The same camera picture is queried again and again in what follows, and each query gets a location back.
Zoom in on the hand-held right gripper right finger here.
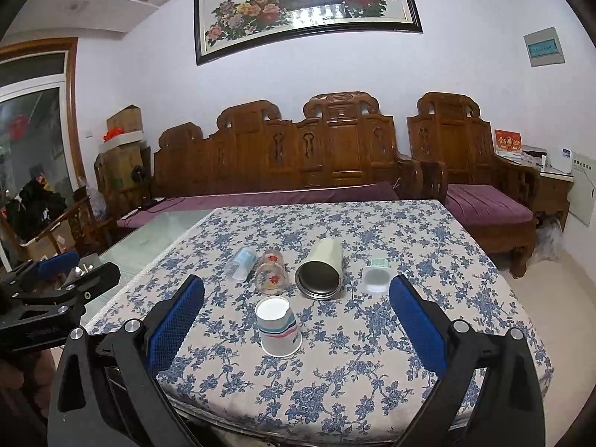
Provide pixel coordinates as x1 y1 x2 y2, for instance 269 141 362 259
389 275 546 447

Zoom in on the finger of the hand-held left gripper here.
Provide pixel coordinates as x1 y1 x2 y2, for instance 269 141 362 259
0 262 121 326
0 250 81 297

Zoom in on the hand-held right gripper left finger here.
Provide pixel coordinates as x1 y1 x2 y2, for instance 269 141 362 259
47 274 206 447

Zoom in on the person's left forearm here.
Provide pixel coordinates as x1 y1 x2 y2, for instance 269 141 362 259
0 349 57 429

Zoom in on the small white green cup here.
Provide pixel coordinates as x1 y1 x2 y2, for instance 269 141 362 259
362 256 392 295

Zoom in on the clear blue print plastic cup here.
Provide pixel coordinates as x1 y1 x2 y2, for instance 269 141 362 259
226 247 258 282

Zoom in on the flower print glass cup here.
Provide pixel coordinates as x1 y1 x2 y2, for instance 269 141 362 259
254 249 287 295

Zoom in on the white striped paper cup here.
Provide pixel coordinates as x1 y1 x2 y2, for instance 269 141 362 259
255 294 303 358

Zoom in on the cream steel tumbler cup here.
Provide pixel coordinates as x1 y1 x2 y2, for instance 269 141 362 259
294 237 345 299

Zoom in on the wooden side chair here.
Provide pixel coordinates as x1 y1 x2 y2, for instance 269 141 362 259
19 186 113 261

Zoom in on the black bag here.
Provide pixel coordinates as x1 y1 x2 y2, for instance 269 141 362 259
4 179 68 239

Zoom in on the blue floral tablecloth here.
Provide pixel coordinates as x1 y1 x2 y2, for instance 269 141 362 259
86 200 555 434

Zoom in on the large brown cardboard box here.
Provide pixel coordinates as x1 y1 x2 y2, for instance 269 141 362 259
97 142 152 189

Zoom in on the square purple seat cushion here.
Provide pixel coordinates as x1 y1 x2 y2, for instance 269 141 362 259
444 184 534 224

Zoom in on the white flat box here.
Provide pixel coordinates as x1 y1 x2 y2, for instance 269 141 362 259
105 129 145 150

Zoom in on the red hanging ornament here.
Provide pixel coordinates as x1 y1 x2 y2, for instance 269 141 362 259
7 114 31 140

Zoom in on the wooden framed glass door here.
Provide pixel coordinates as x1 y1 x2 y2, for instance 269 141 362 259
0 37 88 271

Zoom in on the long purple seat cushion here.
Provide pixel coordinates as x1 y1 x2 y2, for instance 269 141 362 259
116 181 401 230

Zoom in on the small brown cardboard box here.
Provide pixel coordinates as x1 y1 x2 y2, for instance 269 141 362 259
106 105 143 136

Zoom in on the clear plastic bag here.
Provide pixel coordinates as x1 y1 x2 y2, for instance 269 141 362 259
535 218 567 262

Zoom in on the carved wooden armchair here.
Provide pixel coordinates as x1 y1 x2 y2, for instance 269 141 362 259
406 92 541 278

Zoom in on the wooden side table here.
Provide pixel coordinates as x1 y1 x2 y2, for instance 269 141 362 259
503 153 574 234

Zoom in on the carved wooden sofa bench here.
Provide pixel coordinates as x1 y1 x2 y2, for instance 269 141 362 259
151 92 422 206

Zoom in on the red gift box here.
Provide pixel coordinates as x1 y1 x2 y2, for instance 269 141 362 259
494 129 523 155

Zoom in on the white box appliance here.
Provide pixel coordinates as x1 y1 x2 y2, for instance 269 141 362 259
545 146 574 174

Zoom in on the framed peacock flower painting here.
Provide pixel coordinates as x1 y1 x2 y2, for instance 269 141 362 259
193 0 424 67

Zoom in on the black cable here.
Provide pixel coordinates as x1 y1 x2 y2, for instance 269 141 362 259
121 197 178 218

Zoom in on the white wall access panel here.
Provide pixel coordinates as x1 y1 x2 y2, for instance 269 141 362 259
570 151 596 234

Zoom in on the grey wall electrical panel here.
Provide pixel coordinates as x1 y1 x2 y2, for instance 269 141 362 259
523 26 566 68

